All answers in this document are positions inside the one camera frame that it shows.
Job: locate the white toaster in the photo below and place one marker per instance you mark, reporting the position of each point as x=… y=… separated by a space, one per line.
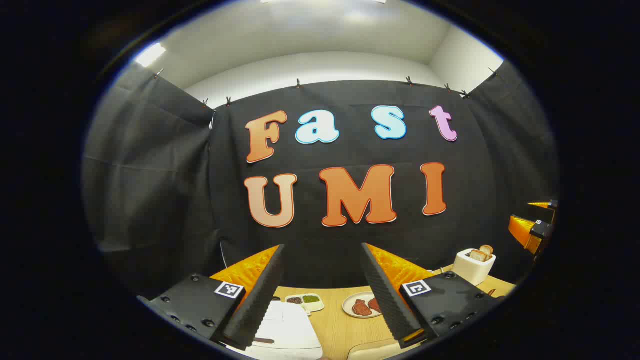
x=472 y=272

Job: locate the white divided sauce dish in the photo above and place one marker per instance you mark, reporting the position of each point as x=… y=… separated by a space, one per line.
x=302 y=300

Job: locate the brown meat piece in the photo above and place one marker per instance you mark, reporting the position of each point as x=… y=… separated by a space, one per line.
x=375 y=304
x=361 y=308

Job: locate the toast bread slice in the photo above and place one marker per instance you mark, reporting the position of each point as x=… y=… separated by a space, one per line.
x=487 y=249
x=478 y=256

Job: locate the black backdrop cloth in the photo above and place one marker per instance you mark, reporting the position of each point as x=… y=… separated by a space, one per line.
x=175 y=175

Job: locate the white rice cooker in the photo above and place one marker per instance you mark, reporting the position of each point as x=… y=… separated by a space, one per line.
x=290 y=330

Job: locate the ceiling light panel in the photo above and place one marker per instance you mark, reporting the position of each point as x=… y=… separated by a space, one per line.
x=150 y=55

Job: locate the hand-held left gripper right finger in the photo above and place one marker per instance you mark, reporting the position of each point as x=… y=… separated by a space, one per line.
x=387 y=305

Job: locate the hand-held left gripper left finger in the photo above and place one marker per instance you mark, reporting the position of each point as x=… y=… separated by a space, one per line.
x=262 y=300

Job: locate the white round plate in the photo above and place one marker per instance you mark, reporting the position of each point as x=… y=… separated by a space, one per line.
x=348 y=306

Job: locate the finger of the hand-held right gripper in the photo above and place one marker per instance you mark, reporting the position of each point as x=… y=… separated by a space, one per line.
x=530 y=235
x=547 y=205

